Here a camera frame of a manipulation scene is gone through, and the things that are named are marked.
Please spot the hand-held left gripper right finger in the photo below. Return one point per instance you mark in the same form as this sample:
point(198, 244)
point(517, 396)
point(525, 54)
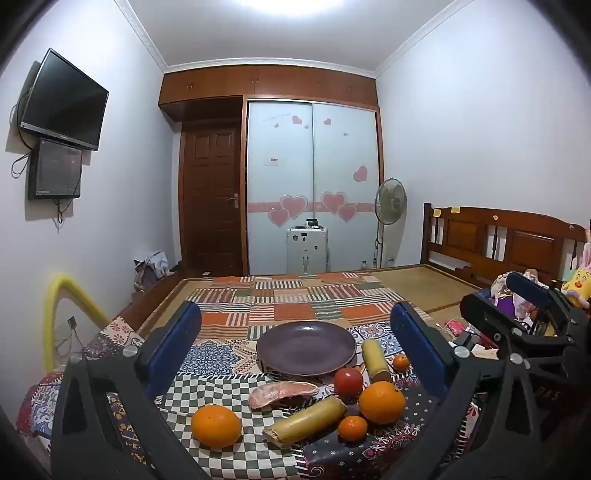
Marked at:
point(418, 341)

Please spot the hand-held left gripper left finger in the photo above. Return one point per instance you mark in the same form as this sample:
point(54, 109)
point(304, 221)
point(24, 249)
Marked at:
point(178, 332)

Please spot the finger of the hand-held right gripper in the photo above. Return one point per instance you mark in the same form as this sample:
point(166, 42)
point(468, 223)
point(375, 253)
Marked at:
point(485, 314)
point(526, 286)

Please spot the small tangerine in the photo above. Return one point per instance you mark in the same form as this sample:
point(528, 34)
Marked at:
point(401, 362)
point(352, 427)

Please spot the large orange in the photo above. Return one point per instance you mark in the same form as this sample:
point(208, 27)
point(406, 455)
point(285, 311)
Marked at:
point(382, 402)
point(216, 425)

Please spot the red tomato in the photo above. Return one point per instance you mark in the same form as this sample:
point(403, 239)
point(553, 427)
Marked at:
point(348, 381)

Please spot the dark purple plate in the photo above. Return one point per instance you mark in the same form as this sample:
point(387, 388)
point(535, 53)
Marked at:
point(304, 348)

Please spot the heap of small toys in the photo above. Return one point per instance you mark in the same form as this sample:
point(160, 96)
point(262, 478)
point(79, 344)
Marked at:
point(505, 307)

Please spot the red packet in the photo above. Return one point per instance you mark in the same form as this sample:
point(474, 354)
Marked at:
point(455, 328)

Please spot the wooden bed footboard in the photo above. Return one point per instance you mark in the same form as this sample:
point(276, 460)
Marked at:
point(147, 300)

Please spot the yellow plush toy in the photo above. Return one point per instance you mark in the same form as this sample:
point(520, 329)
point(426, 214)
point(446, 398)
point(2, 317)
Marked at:
point(577, 286)

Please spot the colourful patterned quilt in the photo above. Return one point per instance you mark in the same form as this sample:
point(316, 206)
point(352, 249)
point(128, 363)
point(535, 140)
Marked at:
point(231, 360)

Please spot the pile of clothes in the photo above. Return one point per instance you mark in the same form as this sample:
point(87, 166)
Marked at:
point(152, 267)

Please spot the wooden bed headboard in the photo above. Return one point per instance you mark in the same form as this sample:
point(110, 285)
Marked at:
point(461, 235)

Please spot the orange striped patchwork sheet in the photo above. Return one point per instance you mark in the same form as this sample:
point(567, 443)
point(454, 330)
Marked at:
point(300, 300)

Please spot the yellow foam tube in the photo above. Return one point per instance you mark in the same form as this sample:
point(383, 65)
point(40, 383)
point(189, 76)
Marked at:
point(51, 323)

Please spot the white box appliance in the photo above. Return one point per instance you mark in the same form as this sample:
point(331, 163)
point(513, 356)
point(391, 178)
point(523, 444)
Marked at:
point(307, 251)

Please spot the standing fan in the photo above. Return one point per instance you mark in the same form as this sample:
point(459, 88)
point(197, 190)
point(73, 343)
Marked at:
point(390, 201)

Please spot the brown wooden door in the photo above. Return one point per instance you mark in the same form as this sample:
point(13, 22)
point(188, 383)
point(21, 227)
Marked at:
point(210, 184)

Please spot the pink heart stickers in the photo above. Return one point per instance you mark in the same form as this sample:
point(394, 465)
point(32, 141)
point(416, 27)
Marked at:
point(294, 205)

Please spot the wooden wardrobe frosted sliding doors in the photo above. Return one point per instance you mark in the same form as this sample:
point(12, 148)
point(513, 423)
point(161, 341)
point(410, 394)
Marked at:
point(277, 83)

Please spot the small black wall monitor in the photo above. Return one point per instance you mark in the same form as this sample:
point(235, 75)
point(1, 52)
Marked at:
point(55, 168)

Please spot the black wall television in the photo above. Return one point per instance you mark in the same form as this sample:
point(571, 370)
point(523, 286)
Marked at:
point(64, 101)

